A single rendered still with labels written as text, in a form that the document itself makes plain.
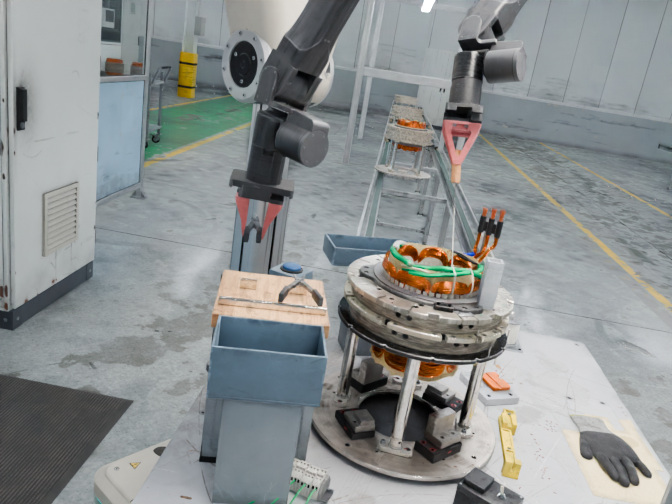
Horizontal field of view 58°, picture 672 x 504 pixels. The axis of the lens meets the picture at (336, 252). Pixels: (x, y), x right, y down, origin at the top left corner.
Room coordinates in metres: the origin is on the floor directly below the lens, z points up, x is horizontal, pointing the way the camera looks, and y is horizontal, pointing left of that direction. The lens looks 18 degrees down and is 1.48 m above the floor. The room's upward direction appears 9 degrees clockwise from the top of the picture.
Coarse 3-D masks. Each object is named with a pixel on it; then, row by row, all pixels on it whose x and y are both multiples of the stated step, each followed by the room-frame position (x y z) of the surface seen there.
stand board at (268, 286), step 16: (224, 272) 1.05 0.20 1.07; (240, 272) 1.06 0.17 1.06; (224, 288) 0.98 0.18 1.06; (240, 288) 0.99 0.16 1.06; (272, 288) 1.01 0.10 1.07; (320, 288) 1.05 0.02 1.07; (304, 304) 0.96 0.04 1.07; (288, 320) 0.89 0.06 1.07; (304, 320) 0.90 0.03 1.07; (320, 320) 0.91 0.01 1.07
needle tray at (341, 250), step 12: (324, 240) 1.41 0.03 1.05; (336, 240) 1.42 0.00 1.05; (348, 240) 1.43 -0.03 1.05; (360, 240) 1.44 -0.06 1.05; (372, 240) 1.45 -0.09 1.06; (384, 240) 1.46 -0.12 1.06; (396, 240) 1.46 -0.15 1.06; (408, 240) 1.47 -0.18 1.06; (324, 252) 1.39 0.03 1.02; (336, 252) 1.31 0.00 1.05; (348, 252) 1.32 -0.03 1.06; (360, 252) 1.33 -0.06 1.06; (372, 252) 1.34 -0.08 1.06; (384, 252) 1.35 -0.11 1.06; (336, 264) 1.32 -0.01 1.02; (348, 264) 1.32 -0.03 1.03; (360, 348) 1.36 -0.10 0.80
